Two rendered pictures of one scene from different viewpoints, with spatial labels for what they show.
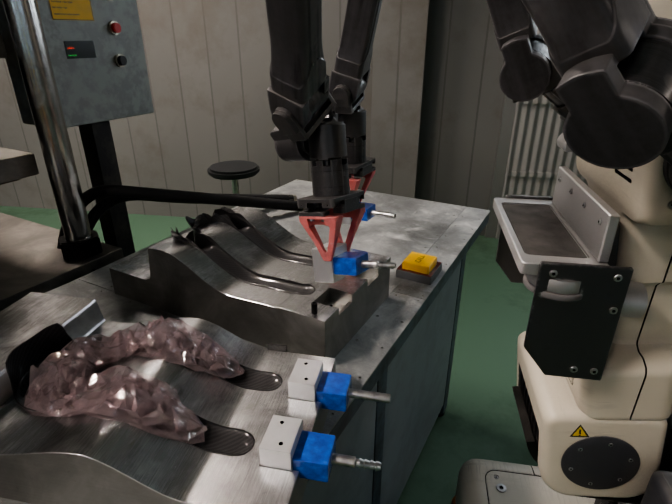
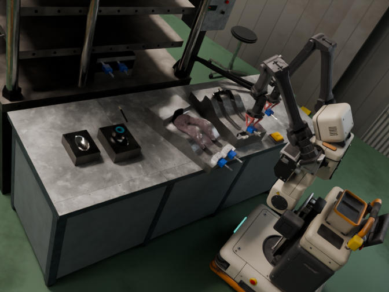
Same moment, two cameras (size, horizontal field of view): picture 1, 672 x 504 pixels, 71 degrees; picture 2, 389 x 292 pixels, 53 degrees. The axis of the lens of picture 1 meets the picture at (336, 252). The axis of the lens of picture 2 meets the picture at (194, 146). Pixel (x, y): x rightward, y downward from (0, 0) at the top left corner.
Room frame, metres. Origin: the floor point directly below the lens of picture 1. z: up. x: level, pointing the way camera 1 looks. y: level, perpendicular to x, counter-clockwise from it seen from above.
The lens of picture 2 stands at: (-1.30, -0.08, 2.31)
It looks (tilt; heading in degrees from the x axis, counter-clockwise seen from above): 40 degrees down; 10
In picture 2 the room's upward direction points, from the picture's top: 24 degrees clockwise
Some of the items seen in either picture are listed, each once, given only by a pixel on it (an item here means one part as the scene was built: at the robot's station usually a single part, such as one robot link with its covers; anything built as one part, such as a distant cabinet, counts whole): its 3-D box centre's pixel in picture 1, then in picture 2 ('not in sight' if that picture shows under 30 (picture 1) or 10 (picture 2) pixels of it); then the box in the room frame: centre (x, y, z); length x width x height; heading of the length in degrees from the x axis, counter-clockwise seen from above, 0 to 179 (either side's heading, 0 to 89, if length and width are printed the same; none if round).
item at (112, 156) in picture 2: not in sight; (118, 142); (0.12, 0.54, 0.83); 0.20 x 0.15 x 0.07; 61
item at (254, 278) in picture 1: (249, 246); (230, 108); (0.82, 0.17, 0.92); 0.35 x 0.16 x 0.09; 61
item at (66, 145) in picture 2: not in sight; (80, 147); (-0.04, 0.66, 0.83); 0.17 x 0.13 x 0.06; 61
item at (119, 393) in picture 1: (129, 365); (195, 127); (0.49, 0.27, 0.90); 0.26 x 0.18 x 0.08; 79
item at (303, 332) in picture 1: (248, 265); (227, 111); (0.84, 0.17, 0.87); 0.50 x 0.26 x 0.14; 61
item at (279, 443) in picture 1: (323, 457); (223, 163); (0.38, 0.01, 0.85); 0.13 x 0.05 x 0.05; 79
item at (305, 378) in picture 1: (341, 391); (232, 155); (0.49, -0.01, 0.85); 0.13 x 0.05 x 0.05; 79
